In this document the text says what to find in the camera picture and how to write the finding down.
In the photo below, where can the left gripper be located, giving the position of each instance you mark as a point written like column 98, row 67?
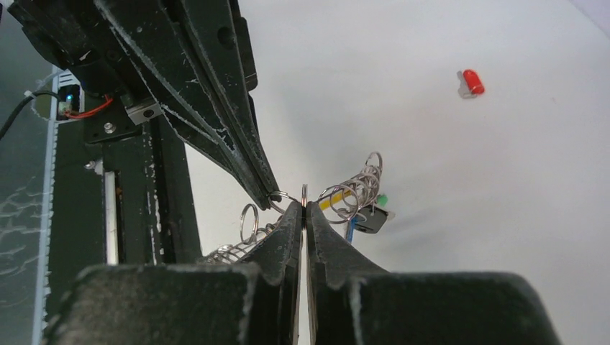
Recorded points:
column 99, row 43

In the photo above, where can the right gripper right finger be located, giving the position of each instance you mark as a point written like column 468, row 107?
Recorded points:
column 331, row 260

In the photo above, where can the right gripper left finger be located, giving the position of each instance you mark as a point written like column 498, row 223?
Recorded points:
column 273, row 317

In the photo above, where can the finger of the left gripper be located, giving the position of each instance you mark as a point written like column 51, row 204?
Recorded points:
column 215, row 38

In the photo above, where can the keyring bunch with coloured tags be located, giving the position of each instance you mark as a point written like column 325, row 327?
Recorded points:
column 357, row 204

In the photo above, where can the red key tag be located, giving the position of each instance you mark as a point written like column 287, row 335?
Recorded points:
column 471, row 85

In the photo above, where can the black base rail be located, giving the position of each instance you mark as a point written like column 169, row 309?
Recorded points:
column 117, row 193

